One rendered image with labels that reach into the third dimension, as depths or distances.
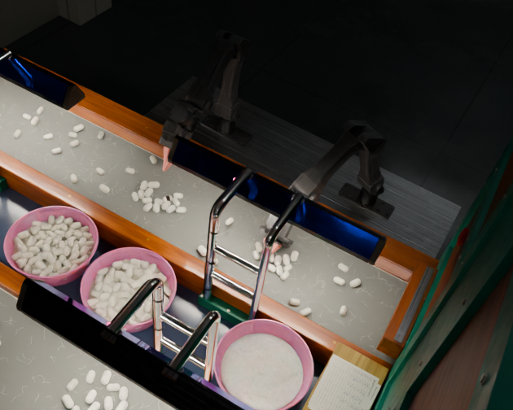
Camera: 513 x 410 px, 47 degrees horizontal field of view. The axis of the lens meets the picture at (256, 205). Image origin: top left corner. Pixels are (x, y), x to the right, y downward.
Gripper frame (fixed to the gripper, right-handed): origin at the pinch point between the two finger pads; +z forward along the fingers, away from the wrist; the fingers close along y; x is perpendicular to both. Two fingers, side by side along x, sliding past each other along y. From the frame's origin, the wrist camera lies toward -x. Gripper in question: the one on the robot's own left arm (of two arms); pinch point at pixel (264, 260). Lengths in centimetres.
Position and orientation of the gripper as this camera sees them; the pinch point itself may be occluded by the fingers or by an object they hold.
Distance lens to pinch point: 181.4
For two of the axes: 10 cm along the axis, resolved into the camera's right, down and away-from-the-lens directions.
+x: 2.5, 0.7, 9.7
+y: 8.7, 4.3, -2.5
